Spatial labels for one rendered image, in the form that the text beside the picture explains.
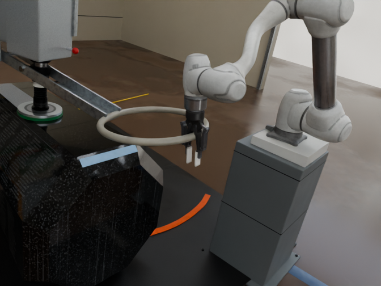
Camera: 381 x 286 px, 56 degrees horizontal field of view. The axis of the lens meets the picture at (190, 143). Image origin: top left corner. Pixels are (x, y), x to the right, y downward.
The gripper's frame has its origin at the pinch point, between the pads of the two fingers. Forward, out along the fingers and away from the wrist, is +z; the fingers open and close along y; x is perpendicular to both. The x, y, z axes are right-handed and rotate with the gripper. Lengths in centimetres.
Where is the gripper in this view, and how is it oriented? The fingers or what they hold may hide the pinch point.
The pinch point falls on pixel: (193, 156)
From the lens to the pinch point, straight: 148.7
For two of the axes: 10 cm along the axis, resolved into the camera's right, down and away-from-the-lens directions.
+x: -6.3, 2.5, -7.3
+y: -7.7, -2.5, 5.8
